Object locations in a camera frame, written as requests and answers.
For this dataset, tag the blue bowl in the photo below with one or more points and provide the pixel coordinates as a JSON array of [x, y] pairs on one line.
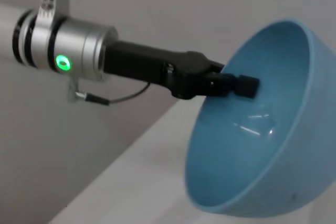
[[262, 161]]

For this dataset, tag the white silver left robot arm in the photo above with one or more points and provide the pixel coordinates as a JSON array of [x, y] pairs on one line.
[[78, 43]]

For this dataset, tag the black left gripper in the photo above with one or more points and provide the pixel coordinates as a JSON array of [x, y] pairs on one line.
[[157, 68]]

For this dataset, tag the silver left camera bracket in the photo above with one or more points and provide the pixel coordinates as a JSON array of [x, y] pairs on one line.
[[47, 6]]

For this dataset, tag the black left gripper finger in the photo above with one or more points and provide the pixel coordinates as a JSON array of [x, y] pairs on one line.
[[244, 86]]

